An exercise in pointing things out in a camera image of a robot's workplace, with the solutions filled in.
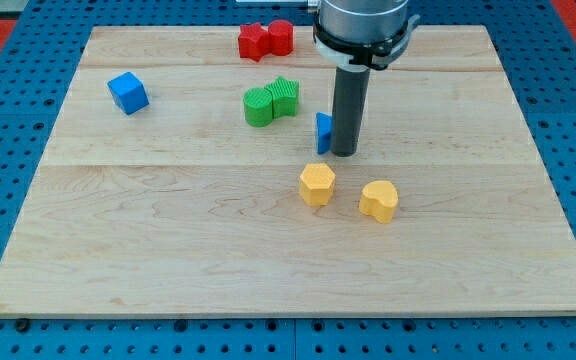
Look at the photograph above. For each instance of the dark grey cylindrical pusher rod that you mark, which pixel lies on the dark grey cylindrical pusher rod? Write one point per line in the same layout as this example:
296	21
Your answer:
350	91

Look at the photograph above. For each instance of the blue triangle block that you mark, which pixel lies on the blue triangle block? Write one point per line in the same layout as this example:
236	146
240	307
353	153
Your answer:
323	132

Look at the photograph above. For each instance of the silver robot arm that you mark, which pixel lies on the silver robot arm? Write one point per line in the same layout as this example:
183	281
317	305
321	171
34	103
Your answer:
358	36

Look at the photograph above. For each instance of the yellow hexagon block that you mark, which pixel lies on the yellow hexagon block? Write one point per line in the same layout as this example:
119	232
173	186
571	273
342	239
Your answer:
316	184

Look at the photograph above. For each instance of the green star block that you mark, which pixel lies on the green star block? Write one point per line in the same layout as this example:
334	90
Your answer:
285	96

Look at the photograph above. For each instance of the red cylinder block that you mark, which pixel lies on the red cylinder block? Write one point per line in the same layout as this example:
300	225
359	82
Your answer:
281	34

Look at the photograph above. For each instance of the green cylinder block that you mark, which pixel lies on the green cylinder block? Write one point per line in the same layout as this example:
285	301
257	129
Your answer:
258	107

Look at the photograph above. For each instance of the red star block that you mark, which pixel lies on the red star block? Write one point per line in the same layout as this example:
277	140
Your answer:
253	42

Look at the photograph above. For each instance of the yellow heart block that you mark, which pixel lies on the yellow heart block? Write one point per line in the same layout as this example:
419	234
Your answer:
379	199

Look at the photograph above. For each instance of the light wooden board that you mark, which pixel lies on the light wooden board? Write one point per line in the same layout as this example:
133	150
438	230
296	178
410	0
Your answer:
184	210

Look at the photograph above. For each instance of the blue cube block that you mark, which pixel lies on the blue cube block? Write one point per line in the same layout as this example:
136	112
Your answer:
128	93

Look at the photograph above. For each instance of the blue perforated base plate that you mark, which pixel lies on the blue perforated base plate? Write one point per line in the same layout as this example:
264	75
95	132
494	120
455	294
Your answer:
37	63

